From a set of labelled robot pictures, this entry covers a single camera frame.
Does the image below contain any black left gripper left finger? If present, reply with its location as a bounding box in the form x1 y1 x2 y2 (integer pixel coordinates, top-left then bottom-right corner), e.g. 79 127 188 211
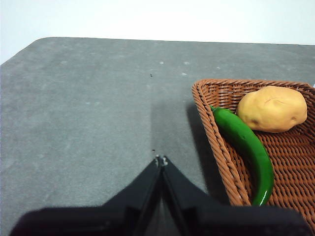
9 154 163 236

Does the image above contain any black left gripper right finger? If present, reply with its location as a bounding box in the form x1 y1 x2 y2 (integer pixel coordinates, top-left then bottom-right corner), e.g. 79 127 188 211
161 155 315 236

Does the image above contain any green chili pepper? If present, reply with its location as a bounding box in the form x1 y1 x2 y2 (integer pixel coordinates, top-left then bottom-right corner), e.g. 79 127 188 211
209 105 275 207

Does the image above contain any brown wicker basket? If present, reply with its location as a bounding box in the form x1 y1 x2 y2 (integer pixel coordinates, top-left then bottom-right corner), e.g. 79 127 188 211
191 78 315 223

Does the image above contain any yellow-brown potato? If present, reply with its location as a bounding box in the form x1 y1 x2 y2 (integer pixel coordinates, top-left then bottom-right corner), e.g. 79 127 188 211
237 86 308 134

